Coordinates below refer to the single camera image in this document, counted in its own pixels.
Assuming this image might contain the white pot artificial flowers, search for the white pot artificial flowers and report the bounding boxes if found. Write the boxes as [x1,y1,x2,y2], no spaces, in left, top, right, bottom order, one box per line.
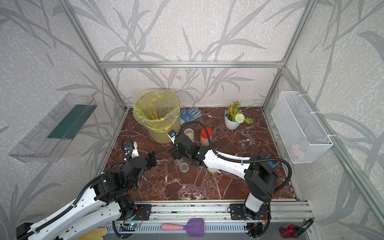
[225,101,253,130]

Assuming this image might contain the blue dotted work glove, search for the blue dotted work glove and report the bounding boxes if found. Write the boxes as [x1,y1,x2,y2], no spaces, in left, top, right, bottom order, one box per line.
[180,107,202,124]

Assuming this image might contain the red lid oatmeal jar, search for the red lid oatmeal jar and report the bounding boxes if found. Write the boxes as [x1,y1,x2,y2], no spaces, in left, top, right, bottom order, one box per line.
[200,128,212,147]

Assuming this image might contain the yellow dotted work glove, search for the yellow dotted work glove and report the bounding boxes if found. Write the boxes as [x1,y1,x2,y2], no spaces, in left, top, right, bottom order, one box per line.
[78,228,108,240]

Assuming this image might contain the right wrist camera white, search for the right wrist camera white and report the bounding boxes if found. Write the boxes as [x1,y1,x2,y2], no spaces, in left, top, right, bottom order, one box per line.
[168,130,178,144]

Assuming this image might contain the white wire wall basket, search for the white wire wall basket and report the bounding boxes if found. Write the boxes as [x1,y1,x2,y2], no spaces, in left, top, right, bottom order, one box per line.
[272,91,334,164]

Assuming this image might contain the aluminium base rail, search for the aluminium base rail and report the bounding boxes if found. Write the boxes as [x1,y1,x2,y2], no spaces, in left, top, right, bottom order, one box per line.
[119,200,314,224]

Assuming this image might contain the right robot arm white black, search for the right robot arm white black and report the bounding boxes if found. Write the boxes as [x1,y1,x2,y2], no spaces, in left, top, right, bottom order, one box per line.
[168,130,293,214]

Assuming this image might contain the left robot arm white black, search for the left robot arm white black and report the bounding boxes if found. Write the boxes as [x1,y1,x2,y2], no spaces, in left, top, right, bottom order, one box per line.
[17,142,157,240]

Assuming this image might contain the green circuit board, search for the green circuit board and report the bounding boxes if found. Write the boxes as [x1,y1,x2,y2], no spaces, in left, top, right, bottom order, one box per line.
[121,222,142,229]

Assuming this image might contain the clear oatmeal jar tall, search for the clear oatmeal jar tall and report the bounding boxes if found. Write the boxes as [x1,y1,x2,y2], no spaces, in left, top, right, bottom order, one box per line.
[184,128,195,143]

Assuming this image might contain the mesh trash bin yellow bag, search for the mesh trash bin yellow bag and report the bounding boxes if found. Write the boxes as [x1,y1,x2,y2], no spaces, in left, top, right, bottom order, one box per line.
[133,89,181,145]

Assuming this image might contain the clear plastic wall shelf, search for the clear plastic wall shelf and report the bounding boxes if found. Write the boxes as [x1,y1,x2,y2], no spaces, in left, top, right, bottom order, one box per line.
[9,94,98,163]

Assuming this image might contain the purple scoop pink handle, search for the purple scoop pink handle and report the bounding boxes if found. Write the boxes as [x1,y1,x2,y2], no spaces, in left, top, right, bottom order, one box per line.
[162,218,205,238]

